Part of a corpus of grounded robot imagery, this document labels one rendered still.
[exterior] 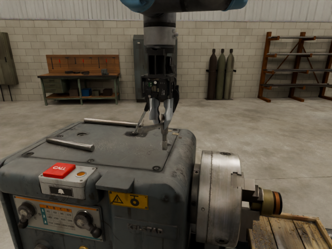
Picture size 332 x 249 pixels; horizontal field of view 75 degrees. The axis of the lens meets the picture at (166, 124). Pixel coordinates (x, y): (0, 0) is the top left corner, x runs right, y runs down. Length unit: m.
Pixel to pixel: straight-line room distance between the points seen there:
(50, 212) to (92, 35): 6.86
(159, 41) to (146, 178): 0.34
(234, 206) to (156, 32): 0.50
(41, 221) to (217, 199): 0.56
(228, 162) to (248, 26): 7.26
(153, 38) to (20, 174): 0.52
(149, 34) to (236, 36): 7.23
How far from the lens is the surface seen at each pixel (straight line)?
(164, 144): 0.66
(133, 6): 0.42
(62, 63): 7.68
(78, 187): 0.62
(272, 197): 0.83
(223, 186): 0.68
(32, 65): 8.11
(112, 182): 0.59
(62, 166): 0.68
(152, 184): 0.57
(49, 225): 0.84
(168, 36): 0.52
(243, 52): 7.81
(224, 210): 0.69
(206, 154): 0.75
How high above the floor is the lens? 1.57
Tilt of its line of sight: 19 degrees down
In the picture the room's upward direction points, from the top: straight up
